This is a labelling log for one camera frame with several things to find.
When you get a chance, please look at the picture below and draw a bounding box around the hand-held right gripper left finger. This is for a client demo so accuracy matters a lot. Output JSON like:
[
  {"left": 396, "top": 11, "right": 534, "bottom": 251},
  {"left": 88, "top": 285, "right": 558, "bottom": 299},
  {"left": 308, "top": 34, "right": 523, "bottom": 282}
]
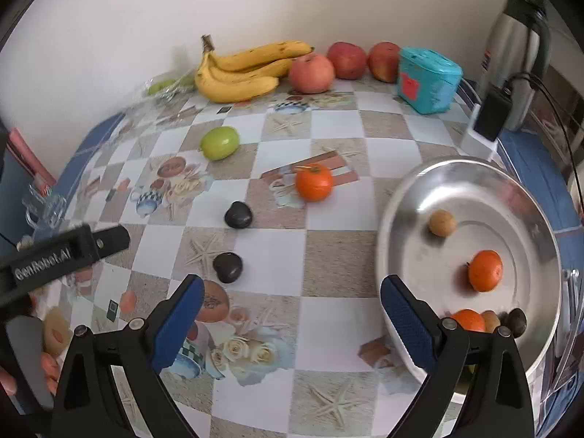
[{"left": 52, "top": 274, "right": 205, "bottom": 438}]

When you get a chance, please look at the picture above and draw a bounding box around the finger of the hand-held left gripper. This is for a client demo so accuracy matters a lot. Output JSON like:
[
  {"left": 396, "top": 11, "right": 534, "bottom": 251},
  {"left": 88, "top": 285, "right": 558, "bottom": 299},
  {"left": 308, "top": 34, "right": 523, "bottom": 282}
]
[{"left": 93, "top": 225, "right": 131, "bottom": 262}]

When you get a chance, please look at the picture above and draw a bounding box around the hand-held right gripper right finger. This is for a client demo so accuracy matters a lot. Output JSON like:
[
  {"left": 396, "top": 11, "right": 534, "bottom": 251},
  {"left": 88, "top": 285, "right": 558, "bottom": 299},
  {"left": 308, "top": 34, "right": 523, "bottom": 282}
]
[{"left": 381, "top": 274, "right": 534, "bottom": 438}]

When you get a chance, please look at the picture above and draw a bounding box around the dark purple plum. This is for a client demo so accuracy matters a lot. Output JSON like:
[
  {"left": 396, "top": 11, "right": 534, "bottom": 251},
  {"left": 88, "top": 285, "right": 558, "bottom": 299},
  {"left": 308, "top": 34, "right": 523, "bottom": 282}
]
[
  {"left": 506, "top": 308, "right": 527, "bottom": 337},
  {"left": 224, "top": 201, "right": 253, "bottom": 230},
  {"left": 212, "top": 252, "right": 243, "bottom": 284}
]

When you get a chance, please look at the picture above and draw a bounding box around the round steel plate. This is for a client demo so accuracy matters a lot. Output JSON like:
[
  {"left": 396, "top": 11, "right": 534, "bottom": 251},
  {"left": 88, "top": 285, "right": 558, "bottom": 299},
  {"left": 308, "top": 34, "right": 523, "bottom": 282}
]
[{"left": 375, "top": 157, "right": 564, "bottom": 404}]

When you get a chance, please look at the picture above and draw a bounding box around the person's left hand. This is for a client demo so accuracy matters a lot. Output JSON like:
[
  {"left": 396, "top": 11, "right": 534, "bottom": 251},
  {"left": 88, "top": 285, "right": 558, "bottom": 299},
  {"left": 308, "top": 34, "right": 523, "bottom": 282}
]
[{"left": 0, "top": 352, "right": 61, "bottom": 397}]

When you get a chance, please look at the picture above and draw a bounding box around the clear plastic holder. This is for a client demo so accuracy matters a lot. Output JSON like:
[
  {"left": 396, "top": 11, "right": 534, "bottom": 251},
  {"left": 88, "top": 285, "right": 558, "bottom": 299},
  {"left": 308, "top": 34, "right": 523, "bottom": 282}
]
[{"left": 20, "top": 182, "right": 69, "bottom": 231}]

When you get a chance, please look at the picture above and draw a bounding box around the checkered printed tablecloth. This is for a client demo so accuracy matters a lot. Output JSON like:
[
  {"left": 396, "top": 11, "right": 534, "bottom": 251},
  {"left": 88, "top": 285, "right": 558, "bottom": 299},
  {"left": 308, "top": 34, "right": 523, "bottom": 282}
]
[{"left": 0, "top": 80, "right": 584, "bottom": 438}]

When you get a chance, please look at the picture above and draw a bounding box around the clear plastic bag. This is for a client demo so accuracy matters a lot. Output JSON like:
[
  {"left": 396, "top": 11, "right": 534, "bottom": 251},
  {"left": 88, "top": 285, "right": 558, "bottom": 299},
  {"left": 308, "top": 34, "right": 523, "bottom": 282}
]
[{"left": 130, "top": 66, "right": 201, "bottom": 110}]

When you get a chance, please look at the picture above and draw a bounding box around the orange mandarin with leaf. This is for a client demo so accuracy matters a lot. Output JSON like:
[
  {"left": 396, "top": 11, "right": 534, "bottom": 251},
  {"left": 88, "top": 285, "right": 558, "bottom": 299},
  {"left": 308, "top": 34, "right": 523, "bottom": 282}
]
[{"left": 294, "top": 163, "right": 334, "bottom": 202}]

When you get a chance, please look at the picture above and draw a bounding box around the white charging dock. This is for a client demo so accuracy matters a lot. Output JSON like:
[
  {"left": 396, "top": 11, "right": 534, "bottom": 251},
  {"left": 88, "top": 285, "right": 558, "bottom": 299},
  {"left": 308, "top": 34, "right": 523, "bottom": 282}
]
[{"left": 460, "top": 103, "right": 500, "bottom": 160}]

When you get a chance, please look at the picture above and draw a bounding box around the bunch of yellow bananas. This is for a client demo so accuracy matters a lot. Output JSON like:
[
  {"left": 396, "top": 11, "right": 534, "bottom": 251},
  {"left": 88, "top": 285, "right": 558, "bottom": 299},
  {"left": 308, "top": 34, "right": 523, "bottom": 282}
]
[{"left": 195, "top": 34, "right": 315, "bottom": 103}]

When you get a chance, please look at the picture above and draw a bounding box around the teal box with red label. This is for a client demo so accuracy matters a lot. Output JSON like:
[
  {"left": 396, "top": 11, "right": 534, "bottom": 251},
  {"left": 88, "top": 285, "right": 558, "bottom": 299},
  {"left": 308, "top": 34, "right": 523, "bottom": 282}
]
[{"left": 396, "top": 47, "right": 463, "bottom": 115}]

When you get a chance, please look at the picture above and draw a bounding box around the red apple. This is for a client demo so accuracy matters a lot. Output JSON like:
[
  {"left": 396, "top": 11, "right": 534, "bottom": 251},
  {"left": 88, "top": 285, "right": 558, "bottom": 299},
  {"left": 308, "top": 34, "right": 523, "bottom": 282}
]
[
  {"left": 327, "top": 41, "right": 368, "bottom": 80},
  {"left": 288, "top": 53, "right": 336, "bottom": 94},
  {"left": 368, "top": 42, "right": 402, "bottom": 84}
]

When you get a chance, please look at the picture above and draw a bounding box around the steel thermos flask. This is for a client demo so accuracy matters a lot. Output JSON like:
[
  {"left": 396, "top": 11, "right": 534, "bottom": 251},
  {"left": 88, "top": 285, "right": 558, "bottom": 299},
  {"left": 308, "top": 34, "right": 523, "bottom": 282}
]
[{"left": 477, "top": 0, "right": 550, "bottom": 132}]

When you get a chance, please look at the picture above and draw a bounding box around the black cable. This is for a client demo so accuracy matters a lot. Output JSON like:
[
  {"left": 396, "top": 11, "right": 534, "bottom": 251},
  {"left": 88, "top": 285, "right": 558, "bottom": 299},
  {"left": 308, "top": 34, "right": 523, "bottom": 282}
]
[{"left": 501, "top": 72, "right": 576, "bottom": 183}]

